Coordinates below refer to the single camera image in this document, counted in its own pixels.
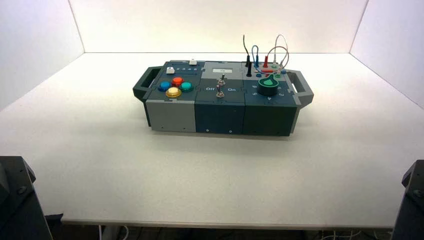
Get red banana plug wire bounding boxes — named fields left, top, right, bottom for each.
left=263, top=45, right=290, bottom=76

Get blue banana plug wire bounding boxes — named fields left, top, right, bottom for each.
left=251, top=44, right=276, bottom=75

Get black banana plug wire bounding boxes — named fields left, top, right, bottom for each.
left=242, top=34, right=253, bottom=78

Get modular teal grey control box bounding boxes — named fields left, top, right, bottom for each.
left=132, top=60, right=315, bottom=137

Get white banana plug wire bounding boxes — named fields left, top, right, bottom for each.
left=273, top=34, right=290, bottom=67

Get black green rotary knob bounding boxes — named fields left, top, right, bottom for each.
left=258, top=74, right=280, bottom=97

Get yellow round push button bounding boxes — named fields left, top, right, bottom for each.
left=165, top=86, right=182, bottom=99

